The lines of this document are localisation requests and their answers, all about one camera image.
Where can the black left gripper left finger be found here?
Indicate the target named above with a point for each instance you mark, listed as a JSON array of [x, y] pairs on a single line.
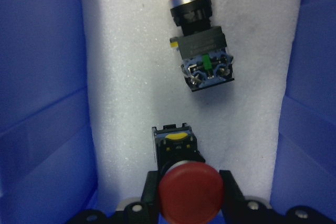
[[150, 195]]

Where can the yellow mushroom push button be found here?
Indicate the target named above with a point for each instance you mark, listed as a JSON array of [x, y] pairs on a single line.
[[203, 47]]

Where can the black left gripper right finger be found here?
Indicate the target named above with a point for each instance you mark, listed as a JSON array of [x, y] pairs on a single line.
[[233, 199]]

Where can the red mushroom push button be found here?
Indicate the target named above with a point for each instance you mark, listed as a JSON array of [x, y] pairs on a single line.
[[190, 191]]

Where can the white foam pad left bin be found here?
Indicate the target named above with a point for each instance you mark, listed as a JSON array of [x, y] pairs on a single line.
[[135, 83]]

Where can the blue left plastic bin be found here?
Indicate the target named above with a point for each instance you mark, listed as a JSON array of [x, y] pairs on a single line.
[[48, 159]]

